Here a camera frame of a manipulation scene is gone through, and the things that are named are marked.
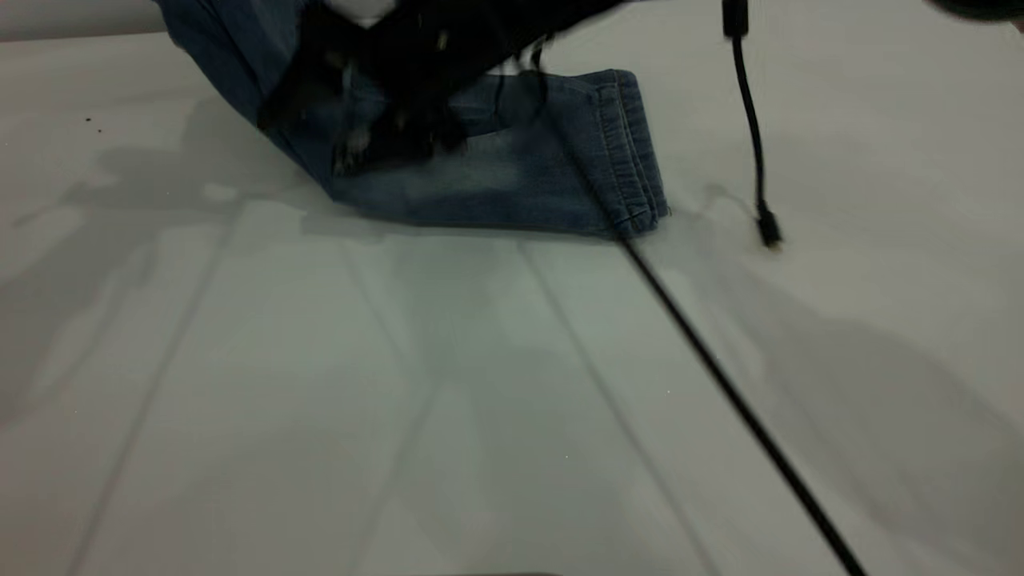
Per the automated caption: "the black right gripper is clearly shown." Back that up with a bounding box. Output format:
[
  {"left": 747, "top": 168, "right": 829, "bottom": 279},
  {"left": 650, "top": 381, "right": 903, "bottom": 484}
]
[{"left": 258, "top": 0, "right": 513, "bottom": 174}]

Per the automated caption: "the blue denim shorts basketball print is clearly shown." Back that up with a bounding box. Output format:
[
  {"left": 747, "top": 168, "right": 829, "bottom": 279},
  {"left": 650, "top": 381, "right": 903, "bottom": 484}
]
[{"left": 156, "top": 0, "right": 671, "bottom": 241}]

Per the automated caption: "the right wrist camera grey cylinder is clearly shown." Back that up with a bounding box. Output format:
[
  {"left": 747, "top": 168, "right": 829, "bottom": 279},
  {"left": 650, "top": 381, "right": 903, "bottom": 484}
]
[{"left": 326, "top": 0, "right": 398, "bottom": 26}]

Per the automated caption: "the black dangling cable with plug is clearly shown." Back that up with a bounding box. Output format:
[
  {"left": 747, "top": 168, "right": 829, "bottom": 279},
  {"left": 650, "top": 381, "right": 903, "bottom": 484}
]
[{"left": 722, "top": 0, "right": 783, "bottom": 250}]

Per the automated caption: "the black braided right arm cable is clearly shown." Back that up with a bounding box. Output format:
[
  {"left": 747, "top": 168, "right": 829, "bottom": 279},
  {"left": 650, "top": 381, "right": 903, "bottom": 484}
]
[{"left": 512, "top": 44, "right": 869, "bottom": 576}]

